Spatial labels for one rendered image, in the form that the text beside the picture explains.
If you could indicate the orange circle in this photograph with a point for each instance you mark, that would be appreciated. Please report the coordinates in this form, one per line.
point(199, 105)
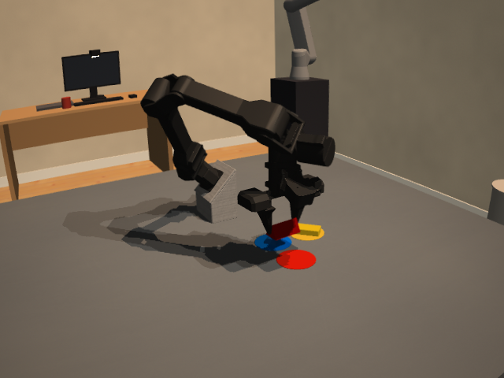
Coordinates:
point(308, 237)

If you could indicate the red circle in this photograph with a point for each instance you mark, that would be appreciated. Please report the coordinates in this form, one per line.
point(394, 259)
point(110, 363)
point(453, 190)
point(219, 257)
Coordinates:
point(296, 259)

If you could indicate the blue circle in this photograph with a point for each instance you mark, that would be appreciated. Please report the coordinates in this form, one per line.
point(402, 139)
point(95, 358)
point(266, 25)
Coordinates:
point(283, 244)

